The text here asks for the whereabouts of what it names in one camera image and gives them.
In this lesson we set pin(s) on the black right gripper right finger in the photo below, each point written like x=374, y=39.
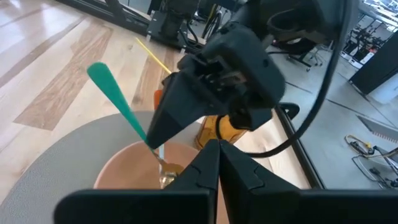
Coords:
x=255, y=199

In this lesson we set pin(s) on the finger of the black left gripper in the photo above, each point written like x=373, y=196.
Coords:
x=183, y=105

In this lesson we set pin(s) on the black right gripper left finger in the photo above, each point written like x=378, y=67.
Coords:
x=192, y=196

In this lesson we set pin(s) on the amber faceted plastic cup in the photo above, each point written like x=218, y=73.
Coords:
x=211, y=130

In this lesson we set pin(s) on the thin yellow straw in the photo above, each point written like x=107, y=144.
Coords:
x=152, y=55

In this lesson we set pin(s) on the round grey placemat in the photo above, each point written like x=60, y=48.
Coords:
x=62, y=168

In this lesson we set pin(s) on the black table corner bracket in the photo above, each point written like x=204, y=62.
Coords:
x=290, y=110

